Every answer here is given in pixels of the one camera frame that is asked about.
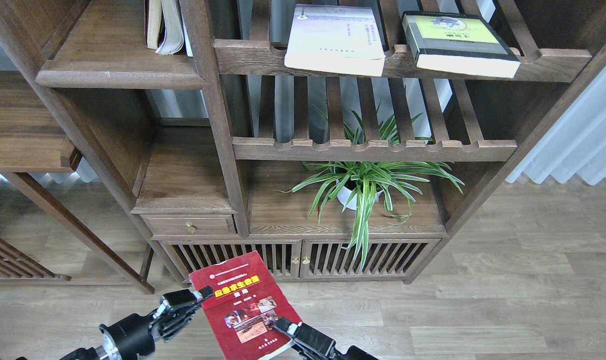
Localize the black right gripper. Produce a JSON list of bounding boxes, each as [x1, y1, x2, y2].
[[273, 317, 376, 360]]

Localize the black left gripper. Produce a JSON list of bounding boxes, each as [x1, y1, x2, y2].
[[99, 285, 215, 360]]

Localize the red cover book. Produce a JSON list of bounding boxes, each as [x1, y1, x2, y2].
[[189, 251, 302, 360]]

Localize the green and black book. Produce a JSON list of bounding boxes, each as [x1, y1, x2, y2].
[[402, 10, 521, 79]]

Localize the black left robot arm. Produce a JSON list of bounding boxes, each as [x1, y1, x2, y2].
[[63, 285, 214, 360]]

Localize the brass drawer knob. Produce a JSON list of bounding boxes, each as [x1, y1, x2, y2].
[[185, 222, 197, 234]]

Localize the brass cabinet door knobs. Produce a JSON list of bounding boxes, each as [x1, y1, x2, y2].
[[290, 256, 311, 265]]

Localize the white plant pot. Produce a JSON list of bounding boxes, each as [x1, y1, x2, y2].
[[337, 178, 383, 210]]

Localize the green spider plant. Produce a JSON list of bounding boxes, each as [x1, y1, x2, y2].
[[281, 107, 465, 271]]

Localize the dark wooden bookshelf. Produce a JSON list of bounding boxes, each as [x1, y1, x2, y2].
[[0, 0, 606, 283]]

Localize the worn grey upright book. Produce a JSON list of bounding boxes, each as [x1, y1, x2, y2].
[[156, 0, 185, 55]]

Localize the beige upright book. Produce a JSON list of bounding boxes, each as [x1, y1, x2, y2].
[[144, 0, 163, 50]]

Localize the white pale cover book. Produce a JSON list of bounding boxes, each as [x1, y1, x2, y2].
[[284, 3, 385, 77]]

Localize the white curtain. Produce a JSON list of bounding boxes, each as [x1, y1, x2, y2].
[[506, 66, 606, 185]]

